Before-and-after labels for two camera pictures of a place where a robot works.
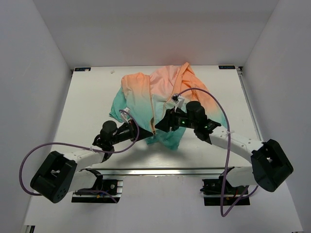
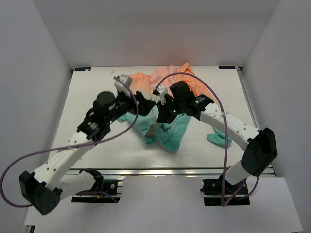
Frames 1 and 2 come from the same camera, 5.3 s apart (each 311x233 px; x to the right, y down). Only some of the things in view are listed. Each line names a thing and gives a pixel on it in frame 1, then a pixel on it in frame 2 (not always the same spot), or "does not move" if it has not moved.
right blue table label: (227, 67) does not move
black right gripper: (169, 120) → (164, 116)
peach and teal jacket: (145, 99) does not move
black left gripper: (132, 129) → (145, 105)
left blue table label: (82, 69) does not move
